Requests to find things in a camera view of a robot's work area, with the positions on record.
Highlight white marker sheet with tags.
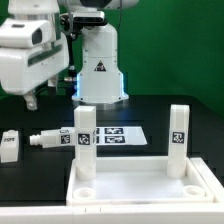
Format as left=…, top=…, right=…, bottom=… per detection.
left=59, top=126, right=148, bottom=148

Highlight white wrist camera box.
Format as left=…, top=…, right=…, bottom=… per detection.
left=0, top=18, right=52, bottom=48

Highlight white desk tabletop tray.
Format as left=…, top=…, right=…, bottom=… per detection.
left=66, top=156, right=214, bottom=206

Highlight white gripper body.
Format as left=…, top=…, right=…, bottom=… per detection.
left=0, top=34, right=69, bottom=95

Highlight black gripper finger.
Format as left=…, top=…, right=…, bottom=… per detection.
left=23, top=92, right=37, bottom=111
left=47, top=75, right=59, bottom=95

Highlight black base cables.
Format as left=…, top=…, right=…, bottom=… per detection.
left=31, top=78, right=76, bottom=97

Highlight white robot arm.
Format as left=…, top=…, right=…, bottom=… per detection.
left=0, top=0, right=139, bottom=110

